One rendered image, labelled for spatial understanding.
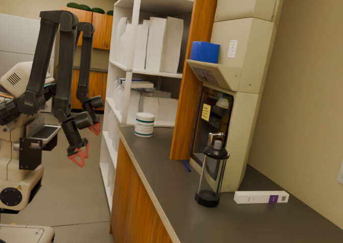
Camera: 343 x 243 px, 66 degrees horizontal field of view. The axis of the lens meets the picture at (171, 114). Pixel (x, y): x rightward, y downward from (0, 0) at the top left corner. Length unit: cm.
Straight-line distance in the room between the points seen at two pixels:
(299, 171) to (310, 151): 12
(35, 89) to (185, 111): 75
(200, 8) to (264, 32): 41
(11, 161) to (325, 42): 160
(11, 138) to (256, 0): 126
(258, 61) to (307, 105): 40
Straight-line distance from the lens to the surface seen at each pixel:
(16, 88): 140
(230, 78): 112
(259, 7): 119
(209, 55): 129
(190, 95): 146
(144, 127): 183
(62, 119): 120
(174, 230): 99
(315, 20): 153
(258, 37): 118
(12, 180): 154
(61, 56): 118
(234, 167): 127
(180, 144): 152
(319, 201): 144
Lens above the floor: 152
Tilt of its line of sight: 12 degrees down
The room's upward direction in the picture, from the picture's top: 9 degrees clockwise
